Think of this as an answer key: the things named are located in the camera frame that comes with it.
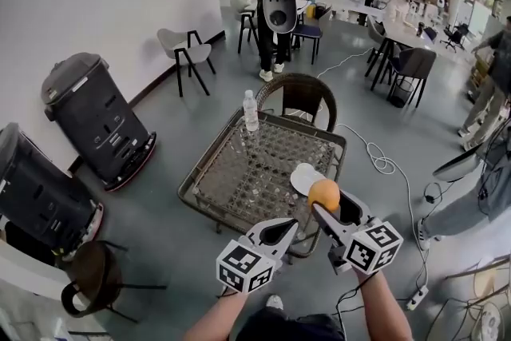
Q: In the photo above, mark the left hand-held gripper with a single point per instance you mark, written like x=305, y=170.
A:
x=244, y=265

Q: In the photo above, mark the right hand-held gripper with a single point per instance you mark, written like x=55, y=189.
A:
x=373, y=247

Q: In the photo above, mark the round orange food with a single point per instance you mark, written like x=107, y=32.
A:
x=324, y=193

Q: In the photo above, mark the white plate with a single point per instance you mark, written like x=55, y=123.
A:
x=302, y=176

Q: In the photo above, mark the person's right forearm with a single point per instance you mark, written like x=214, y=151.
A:
x=385, y=307

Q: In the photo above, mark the person's left forearm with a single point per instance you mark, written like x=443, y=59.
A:
x=217, y=317

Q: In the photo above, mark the wicker glass-top table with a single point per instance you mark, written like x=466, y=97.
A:
x=247, y=175

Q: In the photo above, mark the person's white shoe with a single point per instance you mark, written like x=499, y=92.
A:
x=274, y=301

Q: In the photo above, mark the person's dark shorts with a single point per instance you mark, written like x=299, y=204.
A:
x=291, y=327

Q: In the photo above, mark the white power strip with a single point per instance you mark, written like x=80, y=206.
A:
x=418, y=298

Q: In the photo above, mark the white dish-shaped device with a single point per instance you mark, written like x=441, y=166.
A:
x=457, y=167

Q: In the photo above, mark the clear plastic water bottle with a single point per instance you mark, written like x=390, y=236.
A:
x=250, y=112

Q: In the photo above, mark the brown wicker chair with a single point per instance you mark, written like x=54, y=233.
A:
x=303, y=96

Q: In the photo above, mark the black mesh wastebasket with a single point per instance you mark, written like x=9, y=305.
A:
x=399, y=93

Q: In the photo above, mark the grey upholstered chair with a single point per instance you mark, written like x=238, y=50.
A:
x=415, y=64

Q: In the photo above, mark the brown wooden chair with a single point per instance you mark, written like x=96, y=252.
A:
x=97, y=275

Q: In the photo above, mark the dark blue chair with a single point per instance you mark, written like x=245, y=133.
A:
x=308, y=32

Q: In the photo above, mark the long white table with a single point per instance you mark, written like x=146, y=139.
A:
x=403, y=34

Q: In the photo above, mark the white chair with black legs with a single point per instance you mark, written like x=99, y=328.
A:
x=195, y=52

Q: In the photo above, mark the black delivery robot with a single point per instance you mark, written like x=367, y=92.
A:
x=36, y=191
x=93, y=120

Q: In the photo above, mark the yellow bin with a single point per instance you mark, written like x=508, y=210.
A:
x=310, y=10

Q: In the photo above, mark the black office chair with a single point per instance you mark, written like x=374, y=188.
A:
x=457, y=36

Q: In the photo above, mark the grey chair with black legs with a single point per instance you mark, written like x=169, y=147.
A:
x=244, y=18

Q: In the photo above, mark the white desk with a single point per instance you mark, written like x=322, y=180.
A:
x=28, y=267

